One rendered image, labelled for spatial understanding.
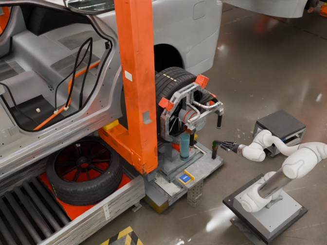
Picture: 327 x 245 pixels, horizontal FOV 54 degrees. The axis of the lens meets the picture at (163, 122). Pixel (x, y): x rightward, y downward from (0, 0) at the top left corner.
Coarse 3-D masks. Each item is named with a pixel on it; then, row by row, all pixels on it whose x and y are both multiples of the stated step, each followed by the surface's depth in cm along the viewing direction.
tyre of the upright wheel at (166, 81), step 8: (160, 72) 271; (168, 72) 270; (176, 72) 270; (184, 72) 273; (160, 80) 266; (168, 80) 263; (176, 80) 261; (184, 80) 264; (192, 80) 271; (160, 88) 261; (168, 88) 258; (176, 88) 261; (160, 96) 258; (168, 96) 259; (160, 112) 262; (160, 136) 279; (176, 136) 297
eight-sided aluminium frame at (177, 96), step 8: (184, 88) 262; (192, 88) 262; (200, 88) 271; (176, 96) 257; (184, 96) 260; (176, 104) 258; (208, 104) 292; (168, 112) 257; (200, 112) 299; (168, 120) 260; (168, 128) 267; (168, 136) 272
